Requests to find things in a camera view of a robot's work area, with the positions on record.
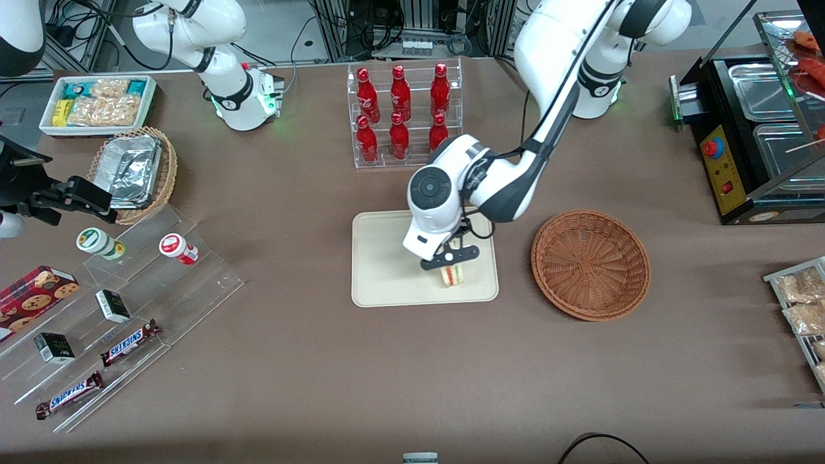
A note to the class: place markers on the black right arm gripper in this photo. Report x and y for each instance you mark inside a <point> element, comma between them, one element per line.
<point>14,182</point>

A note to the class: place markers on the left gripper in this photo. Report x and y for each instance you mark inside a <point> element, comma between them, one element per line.
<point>462,228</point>

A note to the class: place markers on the layered sandwich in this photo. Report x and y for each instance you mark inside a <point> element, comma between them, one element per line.
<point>452,276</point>

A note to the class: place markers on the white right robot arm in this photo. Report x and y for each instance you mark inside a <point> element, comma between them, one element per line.
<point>200,38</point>

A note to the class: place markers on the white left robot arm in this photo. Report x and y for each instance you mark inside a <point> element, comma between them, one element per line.
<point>548,45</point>

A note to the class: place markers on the cream plastic tray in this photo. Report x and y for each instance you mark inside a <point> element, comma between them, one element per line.
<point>387,264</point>

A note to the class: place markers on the wicker basket with foil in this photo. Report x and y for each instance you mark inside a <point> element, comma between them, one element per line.
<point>166,174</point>

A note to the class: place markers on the empty brown wicker basket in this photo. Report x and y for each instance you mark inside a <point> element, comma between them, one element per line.
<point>590,264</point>

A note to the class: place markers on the grey snack tray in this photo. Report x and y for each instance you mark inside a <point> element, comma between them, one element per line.
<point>773,283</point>

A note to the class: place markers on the green lid yogurt cup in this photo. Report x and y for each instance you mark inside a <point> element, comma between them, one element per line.
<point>97,242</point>

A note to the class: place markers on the aluminium foil container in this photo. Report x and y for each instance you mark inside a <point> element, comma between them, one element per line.
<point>132,169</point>

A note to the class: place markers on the white snack bin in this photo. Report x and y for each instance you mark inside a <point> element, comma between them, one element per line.
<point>48,129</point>

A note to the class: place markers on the clear rice cracker bag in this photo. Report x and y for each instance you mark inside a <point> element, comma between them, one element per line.
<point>103,111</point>
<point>111,87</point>

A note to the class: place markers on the yellow snack packet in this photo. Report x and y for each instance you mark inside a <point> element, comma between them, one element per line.
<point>60,111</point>

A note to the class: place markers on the red lid yogurt cup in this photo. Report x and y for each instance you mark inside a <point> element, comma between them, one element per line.
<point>177,248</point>

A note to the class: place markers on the clear acrylic bottle rack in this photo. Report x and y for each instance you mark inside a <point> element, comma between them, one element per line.
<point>416,158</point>

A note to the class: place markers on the green snack packet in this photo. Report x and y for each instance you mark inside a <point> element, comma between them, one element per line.
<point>76,89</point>

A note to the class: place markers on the small black box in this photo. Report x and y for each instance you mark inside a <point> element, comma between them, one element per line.
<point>113,306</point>
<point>55,348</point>

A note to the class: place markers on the red cookie box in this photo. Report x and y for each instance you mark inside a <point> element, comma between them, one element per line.
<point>32,299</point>

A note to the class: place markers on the red cola bottle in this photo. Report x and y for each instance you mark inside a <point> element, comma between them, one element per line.
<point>367,142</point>
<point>400,93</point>
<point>438,135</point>
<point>440,90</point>
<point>367,93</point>
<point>399,138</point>

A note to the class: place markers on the clear acrylic stepped shelf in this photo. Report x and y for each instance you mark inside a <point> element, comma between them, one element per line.
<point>193,290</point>

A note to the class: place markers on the snickers chocolate bar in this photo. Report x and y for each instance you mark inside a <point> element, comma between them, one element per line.
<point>69,394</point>
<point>129,343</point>

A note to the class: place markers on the small grey device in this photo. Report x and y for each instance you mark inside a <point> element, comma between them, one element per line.
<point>420,459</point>

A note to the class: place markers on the black food warmer machine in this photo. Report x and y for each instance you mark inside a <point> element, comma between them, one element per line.
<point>728,167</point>

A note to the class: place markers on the steel warmer pan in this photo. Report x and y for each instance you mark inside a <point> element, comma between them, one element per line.
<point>760,90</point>
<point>783,151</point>

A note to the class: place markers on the clear cracker snack pack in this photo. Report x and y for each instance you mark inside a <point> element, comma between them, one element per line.
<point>802,287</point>
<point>805,319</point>

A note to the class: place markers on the red sausage skewer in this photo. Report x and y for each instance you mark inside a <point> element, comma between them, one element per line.
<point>813,69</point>

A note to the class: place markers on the aluminium profile frame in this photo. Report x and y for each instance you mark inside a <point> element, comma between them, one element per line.
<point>419,19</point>

